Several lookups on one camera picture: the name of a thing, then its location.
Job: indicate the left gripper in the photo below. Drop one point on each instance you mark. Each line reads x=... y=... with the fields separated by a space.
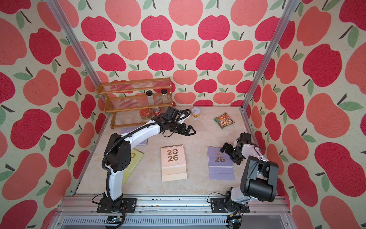
x=187 y=133

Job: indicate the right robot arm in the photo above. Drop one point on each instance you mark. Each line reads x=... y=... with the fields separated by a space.
x=259 y=179

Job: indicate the green calendar left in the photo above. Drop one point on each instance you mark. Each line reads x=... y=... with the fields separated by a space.
x=136 y=157

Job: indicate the green orange snack packet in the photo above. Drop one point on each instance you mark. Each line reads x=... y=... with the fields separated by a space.
x=224 y=120

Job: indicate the left glass spice jar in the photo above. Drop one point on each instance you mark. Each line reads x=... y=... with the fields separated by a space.
x=150 y=98

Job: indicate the right glass spice jar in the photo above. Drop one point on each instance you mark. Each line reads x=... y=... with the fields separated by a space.
x=164 y=96

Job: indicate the aluminium corner post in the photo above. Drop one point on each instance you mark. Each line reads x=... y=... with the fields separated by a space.
x=61 y=18
x=273 y=44

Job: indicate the pink calendar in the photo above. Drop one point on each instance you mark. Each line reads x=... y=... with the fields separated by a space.
x=173 y=163

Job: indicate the left aluminium corner post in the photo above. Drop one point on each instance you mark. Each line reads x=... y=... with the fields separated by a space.
x=61 y=18

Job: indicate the white yellow food can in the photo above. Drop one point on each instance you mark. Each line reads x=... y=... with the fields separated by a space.
x=195 y=112

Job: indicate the right aluminium corner post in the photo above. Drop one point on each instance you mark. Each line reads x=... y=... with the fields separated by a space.
x=273 y=44

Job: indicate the flat red tin can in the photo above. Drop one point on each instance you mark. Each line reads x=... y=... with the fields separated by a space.
x=146 y=113

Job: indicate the aluminium frame rail front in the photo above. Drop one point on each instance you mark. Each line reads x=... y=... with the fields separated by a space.
x=171 y=212

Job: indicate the glass spice jar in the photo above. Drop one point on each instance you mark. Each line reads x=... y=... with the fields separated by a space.
x=164 y=96
x=150 y=98

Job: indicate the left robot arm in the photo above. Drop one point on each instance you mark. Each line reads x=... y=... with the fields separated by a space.
x=117 y=156

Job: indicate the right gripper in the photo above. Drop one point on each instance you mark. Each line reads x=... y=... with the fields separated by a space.
x=238 y=161

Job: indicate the red soda can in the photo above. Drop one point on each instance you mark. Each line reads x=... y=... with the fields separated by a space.
x=157 y=111

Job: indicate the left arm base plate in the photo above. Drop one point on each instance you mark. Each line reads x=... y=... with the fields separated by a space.
x=115 y=205

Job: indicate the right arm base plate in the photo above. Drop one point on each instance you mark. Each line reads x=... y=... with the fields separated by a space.
x=220 y=205

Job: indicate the wooden tiered shelf rack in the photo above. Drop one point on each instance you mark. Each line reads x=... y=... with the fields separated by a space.
x=124 y=100

